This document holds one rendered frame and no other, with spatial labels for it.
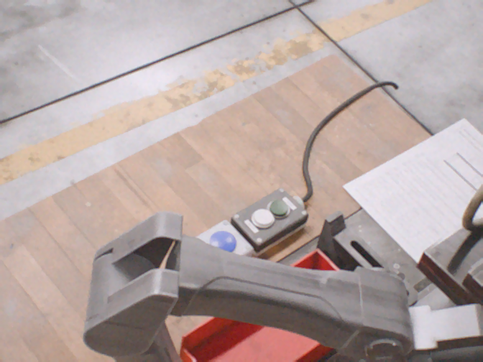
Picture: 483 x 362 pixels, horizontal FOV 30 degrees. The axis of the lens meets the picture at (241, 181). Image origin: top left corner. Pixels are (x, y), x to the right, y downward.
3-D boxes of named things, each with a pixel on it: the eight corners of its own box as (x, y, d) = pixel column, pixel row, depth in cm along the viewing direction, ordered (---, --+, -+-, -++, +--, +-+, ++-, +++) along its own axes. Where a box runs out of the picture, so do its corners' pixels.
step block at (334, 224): (313, 253, 139) (325, 218, 132) (327, 244, 140) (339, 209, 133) (342, 282, 136) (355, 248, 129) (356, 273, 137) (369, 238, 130)
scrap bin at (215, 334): (178, 356, 125) (181, 334, 120) (310, 270, 137) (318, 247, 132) (233, 421, 119) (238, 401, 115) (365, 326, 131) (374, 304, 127)
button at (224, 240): (203, 245, 135) (204, 237, 133) (223, 233, 137) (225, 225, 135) (219, 263, 133) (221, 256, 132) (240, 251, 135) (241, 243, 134)
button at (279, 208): (264, 212, 140) (266, 205, 139) (277, 205, 142) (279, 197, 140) (276, 225, 139) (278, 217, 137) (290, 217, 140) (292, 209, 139)
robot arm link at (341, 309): (416, 268, 90) (117, 199, 82) (427, 347, 84) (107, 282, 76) (361, 327, 98) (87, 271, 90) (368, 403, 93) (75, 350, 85)
